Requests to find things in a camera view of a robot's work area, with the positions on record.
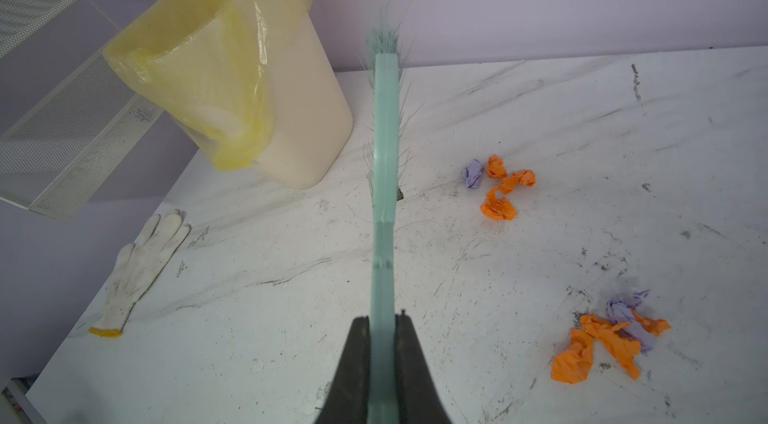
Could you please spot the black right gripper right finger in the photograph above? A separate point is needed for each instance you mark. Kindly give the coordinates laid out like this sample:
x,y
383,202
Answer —
x,y
417,398

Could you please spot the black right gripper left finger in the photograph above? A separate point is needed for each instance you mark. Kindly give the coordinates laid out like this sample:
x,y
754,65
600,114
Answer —
x,y
347,399

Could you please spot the green hand brush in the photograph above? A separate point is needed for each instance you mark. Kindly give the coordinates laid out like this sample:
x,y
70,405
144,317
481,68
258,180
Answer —
x,y
385,80

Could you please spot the orange purple scraps back cluster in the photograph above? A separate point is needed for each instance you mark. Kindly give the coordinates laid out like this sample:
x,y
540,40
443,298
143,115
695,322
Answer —
x,y
496,205

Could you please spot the orange purple scraps cluster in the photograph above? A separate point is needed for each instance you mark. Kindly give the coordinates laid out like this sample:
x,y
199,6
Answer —
x,y
496,205
624,333

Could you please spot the orange purple scraps right cluster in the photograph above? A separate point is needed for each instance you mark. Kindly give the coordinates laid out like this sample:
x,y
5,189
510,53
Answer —
x,y
624,333

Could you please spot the white cotton work glove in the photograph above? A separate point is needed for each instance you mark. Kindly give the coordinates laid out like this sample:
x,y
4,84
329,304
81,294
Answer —
x,y
137,266

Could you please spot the cream trash bin yellow liner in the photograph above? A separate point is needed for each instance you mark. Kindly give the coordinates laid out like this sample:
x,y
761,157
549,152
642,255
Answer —
x,y
247,80

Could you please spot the white mesh shelf lower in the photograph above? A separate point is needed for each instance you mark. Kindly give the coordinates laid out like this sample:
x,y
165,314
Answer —
x,y
59,153

